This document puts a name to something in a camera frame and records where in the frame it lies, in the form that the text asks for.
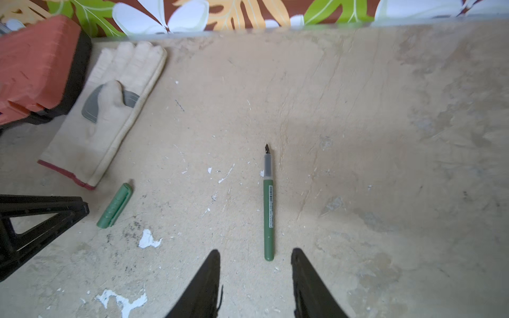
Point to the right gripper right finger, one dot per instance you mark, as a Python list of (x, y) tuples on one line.
[(311, 295)]

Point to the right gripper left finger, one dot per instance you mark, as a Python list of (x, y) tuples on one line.
[(202, 297)]

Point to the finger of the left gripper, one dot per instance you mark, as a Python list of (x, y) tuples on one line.
[(18, 248)]

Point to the dark green pen cap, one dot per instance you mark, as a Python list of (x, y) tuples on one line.
[(116, 207)]

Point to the dark green pen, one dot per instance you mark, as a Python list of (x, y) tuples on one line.
[(268, 194)]

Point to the beige work glove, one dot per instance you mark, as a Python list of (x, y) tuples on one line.
[(108, 106)]

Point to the red plastic tool case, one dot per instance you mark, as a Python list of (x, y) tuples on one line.
[(43, 69)]

